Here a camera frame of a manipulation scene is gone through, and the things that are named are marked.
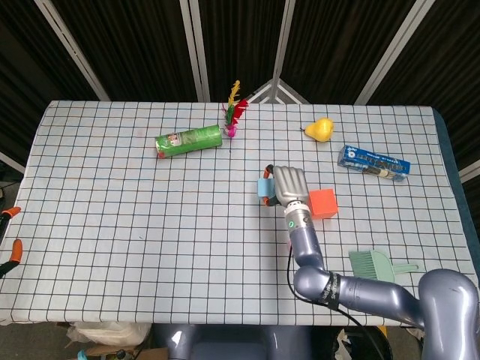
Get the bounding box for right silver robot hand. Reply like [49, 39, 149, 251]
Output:
[262, 163, 311, 209]

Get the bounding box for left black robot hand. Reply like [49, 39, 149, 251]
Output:
[0, 205, 23, 278]

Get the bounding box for light blue cube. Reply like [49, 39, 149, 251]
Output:
[256, 178, 278, 199]

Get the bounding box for orange cube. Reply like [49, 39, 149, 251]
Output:
[307, 188, 339, 221]

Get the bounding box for yellow toy pear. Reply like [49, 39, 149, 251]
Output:
[299, 117, 335, 143]

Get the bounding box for blue cookie box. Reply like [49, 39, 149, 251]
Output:
[336, 144, 412, 183]

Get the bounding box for colourful feather shuttlecock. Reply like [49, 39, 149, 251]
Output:
[221, 79, 251, 139]

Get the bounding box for checked white tablecloth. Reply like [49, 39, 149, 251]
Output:
[0, 99, 480, 327]

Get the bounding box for green hand brush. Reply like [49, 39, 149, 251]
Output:
[348, 250, 420, 282]

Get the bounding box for green chip can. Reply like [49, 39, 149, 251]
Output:
[154, 124, 224, 161]

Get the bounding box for white plastic bag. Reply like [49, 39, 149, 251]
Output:
[66, 321, 151, 348]

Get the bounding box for black folding screen panel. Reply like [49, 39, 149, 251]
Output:
[189, 0, 297, 102]
[35, 0, 200, 101]
[355, 0, 480, 181]
[277, 0, 438, 105]
[0, 0, 110, 173]

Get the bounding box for brown cardboard box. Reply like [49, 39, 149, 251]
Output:
[76, 346, 170, 360]

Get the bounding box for grey-blue robot torso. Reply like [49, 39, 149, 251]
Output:
[151, 324, 312, 360]

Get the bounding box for black trash bin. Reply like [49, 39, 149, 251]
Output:
[313, 325, 393, 360]

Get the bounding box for white triangular metal frame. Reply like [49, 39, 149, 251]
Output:
[247, 79, 311, 105]

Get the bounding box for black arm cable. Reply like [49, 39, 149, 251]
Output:
[286, 247, 383, 360]

